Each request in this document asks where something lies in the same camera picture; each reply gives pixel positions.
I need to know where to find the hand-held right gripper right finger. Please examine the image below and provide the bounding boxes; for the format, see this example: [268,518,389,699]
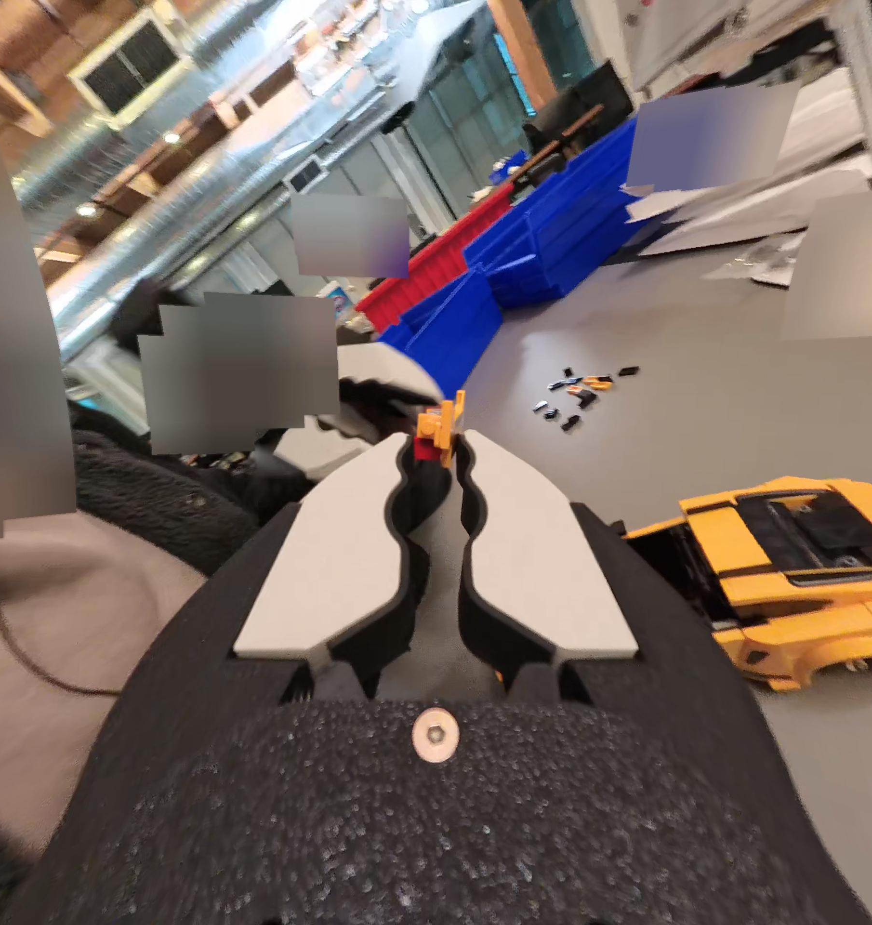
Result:
[456,431,639,673]

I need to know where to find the red plastic bin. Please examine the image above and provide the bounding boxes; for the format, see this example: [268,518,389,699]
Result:
[355,181,531,335]

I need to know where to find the white shelf frame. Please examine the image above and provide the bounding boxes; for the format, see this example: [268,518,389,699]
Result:
[826,0,872,185]

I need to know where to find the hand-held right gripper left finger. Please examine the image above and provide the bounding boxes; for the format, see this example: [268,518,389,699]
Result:
[232,435,431,680]

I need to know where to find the black earphone cable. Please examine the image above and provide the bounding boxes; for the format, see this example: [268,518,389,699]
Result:
[0,571,122,698]

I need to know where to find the beige sweatshirt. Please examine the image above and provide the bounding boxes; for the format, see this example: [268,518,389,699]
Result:
[0,506,213,832]

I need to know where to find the red orange lego sub-assembly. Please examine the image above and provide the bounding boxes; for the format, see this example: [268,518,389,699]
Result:
[414,390,469,467]

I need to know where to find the clear plastic parts bag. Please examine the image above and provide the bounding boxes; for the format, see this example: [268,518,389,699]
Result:
[702,235,800,289]

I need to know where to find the pile of small lego pieces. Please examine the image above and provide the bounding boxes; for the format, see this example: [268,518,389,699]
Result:
[532,366,641,435]

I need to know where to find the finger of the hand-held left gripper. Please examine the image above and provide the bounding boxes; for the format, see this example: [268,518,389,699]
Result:
[337,343,446,417]
[273,413,408,482]

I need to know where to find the blue plastic bin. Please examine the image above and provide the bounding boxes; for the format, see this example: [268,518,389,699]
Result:
[374,266,511,402]

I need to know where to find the white framed vent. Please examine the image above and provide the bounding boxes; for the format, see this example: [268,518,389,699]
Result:
[66,13,195,130]

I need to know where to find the wooden post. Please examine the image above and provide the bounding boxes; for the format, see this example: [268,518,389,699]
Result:
[488,0,558,111]

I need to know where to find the silver air duct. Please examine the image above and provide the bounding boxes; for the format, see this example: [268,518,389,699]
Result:
[13,0,495,341]

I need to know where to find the stack of blue plastic bins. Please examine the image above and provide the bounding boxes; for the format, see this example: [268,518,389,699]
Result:
[463,116,668,310]

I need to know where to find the yellow lego car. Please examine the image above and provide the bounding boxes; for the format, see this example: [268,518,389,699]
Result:
[624,476,872,693]

